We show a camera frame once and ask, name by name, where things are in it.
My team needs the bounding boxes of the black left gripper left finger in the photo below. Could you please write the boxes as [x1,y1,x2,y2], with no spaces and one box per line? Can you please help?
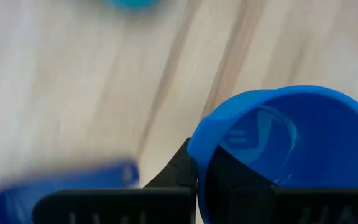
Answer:
[32,136,198,224]

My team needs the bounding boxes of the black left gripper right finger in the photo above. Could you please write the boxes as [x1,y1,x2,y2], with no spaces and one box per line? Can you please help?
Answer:
[204,145,358,224]

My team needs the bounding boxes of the light blue measuring cup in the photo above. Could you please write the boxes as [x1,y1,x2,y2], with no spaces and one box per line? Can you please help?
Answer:
[106,0,163,12]

